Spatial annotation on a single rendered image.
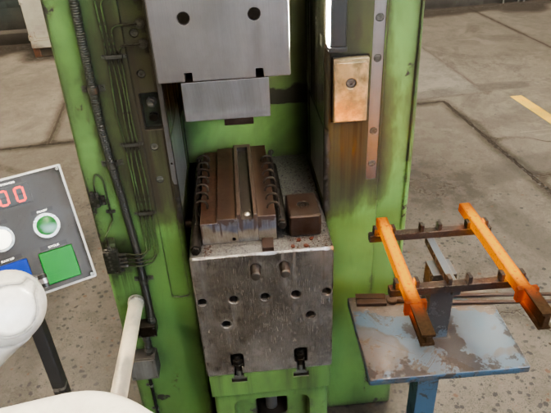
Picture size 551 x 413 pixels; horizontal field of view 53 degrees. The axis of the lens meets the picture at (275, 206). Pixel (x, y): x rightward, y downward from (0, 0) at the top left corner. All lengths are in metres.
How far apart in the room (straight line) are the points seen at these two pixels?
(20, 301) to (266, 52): 0.74
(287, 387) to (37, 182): 0.97
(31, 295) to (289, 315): 0.90
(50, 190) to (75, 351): 1.36
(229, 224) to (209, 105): 0.33
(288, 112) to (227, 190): 0.40
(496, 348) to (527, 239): 1.75
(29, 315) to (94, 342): 1.81
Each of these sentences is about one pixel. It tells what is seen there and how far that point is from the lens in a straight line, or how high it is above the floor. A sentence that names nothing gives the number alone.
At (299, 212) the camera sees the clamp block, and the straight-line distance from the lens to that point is 1.47.
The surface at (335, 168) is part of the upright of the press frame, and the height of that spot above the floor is 1.04.
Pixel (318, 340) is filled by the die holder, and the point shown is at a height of 0.58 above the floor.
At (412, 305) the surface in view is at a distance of 1.20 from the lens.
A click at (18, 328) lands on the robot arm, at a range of 0.84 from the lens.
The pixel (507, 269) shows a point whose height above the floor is 0.98.
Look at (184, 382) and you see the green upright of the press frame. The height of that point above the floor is 0.22.
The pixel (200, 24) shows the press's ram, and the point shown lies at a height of 1.49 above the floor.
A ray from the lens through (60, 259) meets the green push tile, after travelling 1.37.
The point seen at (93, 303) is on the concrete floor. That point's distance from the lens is 2.84.
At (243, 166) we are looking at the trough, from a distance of 1.70.
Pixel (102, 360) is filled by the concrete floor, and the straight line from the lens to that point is 2.56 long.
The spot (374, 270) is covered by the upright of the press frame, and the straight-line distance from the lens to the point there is 1.81.
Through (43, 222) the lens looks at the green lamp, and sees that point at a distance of 1.37.
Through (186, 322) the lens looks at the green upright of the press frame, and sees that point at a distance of 1.87.
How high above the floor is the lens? 1.78
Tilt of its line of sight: 32 degrees down
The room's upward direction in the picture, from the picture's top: 3 degrees counter-clockwise
